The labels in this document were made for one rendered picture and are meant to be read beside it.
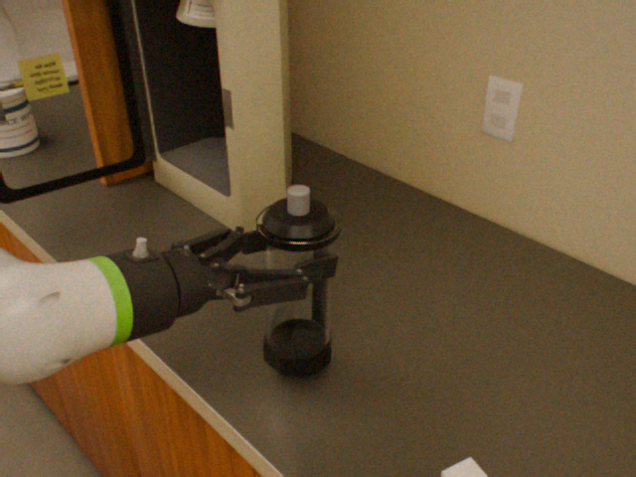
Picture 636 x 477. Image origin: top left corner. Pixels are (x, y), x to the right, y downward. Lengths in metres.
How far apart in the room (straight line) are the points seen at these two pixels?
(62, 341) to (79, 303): 0.04
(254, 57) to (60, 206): 0.56
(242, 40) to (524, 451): 0.75
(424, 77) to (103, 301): 0.92
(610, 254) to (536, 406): 0.41
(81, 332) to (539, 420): 0.61
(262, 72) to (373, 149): 0.47
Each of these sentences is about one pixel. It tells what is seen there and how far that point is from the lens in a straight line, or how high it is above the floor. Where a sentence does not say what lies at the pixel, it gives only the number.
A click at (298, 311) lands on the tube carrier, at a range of 0.84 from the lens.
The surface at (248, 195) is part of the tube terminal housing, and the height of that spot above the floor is 1.03.
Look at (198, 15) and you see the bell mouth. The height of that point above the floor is 1.33.
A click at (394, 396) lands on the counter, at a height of 0.94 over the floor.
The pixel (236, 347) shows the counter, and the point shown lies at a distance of 1.02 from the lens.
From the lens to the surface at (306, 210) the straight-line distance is 0.80.
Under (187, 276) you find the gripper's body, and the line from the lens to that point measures 0.70.
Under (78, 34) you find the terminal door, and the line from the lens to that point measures 1.33.
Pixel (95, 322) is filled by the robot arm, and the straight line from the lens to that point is 0.64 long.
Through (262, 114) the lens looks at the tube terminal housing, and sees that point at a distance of 1.18.
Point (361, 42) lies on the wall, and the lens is 1.49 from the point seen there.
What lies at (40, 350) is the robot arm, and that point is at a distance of 0.62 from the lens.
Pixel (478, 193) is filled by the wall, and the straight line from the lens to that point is 1.38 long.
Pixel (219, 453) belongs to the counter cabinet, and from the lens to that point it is 1.09.
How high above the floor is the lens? 1.63
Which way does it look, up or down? 34 degrees down
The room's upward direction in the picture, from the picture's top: straight up
